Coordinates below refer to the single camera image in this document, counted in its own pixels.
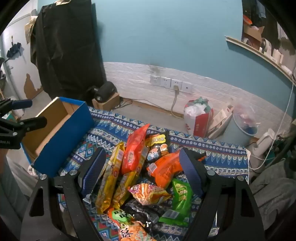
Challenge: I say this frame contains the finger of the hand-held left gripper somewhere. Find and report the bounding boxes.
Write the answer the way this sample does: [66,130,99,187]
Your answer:
[0,98,33,116]
[0,116,48,137]

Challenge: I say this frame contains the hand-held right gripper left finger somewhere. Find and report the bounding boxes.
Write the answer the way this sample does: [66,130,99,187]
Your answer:
[20,147,107,241]

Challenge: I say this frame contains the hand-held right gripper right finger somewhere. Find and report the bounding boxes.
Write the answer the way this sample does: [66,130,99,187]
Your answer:
[179,147,265,241]

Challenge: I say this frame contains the long yellow snack packet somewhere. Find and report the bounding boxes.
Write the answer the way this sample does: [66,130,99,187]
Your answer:
[112,171,139,210]
[95,142,125,215]

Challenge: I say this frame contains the orange and black snack packet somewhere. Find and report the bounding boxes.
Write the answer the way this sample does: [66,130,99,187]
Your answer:
[147,151,206,188]

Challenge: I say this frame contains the blue cardboard box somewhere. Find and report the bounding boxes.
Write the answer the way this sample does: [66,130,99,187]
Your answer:
[21,97,97,178]

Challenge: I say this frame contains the plain orange snack packet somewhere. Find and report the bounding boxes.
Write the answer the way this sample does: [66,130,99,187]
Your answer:
[121,123,151,174]

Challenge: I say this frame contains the blue patterned blanket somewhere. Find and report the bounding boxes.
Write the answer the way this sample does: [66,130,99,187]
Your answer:
[58,107,250,241]

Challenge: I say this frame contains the white door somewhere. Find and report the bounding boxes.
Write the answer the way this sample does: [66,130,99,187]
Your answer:
[0,16,44,100]

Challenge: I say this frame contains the yellow and black snack packet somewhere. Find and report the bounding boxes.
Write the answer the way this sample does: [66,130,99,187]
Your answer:
[146,133,169,163]

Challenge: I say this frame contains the red and white bag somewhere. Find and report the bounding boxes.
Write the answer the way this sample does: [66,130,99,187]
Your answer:
[184,97,214,138]

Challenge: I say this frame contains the orange and green snack packet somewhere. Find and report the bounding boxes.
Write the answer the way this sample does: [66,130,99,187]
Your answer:
[109,207,132,225]

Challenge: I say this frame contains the pink and orange snack packet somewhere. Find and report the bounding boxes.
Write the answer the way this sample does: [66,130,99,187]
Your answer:
[128,183,171,205]

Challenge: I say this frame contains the dark hanging item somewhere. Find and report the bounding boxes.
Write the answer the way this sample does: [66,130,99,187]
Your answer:
[6,42,25,58]

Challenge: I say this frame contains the light blue trash bin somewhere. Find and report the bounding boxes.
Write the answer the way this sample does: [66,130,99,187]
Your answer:
[222,107,258,145]

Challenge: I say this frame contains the white paper bags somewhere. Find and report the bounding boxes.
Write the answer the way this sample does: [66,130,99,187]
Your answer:
[207,104,234,139]

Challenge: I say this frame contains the orange noodle snack packet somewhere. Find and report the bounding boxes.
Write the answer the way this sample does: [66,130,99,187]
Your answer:
[118,221,158,241]

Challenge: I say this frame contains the white appliance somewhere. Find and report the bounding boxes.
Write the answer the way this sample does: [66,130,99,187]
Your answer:
[251,128,277,163]

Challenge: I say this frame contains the black roller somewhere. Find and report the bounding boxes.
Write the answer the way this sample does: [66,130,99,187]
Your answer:
[94,81,116,102]

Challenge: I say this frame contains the grey cloth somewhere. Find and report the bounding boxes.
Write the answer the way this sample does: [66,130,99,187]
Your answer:
[250,160,296,232]

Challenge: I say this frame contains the cardboard box on shelf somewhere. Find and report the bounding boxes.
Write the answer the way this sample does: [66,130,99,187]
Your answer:
[242,23,264,48]

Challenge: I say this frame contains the beige plug cable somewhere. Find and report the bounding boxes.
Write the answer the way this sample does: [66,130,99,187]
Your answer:
[171,85,185,118]

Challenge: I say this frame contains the black cable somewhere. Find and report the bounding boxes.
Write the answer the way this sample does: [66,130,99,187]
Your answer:
[116,98,132,109]

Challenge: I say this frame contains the white cable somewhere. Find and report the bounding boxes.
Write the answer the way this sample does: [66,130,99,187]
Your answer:
[251,76,295,169]

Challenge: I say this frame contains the white wall shelf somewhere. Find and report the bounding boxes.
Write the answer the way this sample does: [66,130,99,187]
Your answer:
[225,35,296,81]

